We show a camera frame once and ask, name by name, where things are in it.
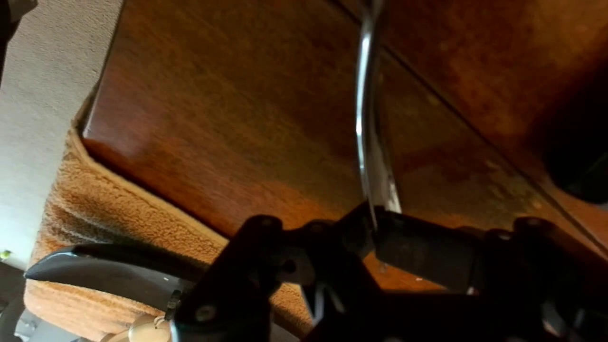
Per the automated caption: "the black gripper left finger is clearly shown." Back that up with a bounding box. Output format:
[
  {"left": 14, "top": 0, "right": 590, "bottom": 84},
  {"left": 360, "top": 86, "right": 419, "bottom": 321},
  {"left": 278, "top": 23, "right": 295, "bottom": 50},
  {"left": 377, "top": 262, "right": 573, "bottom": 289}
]
[{"left": 168, "top": 202, "right": 381, "bottom": 342}]

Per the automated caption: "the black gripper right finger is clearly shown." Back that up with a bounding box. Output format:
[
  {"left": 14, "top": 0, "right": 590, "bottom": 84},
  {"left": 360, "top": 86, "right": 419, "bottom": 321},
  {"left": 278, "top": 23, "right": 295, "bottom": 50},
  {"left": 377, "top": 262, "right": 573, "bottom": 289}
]
[{"left": 375, "top": 209, "right": 608, "bottom": 342}]

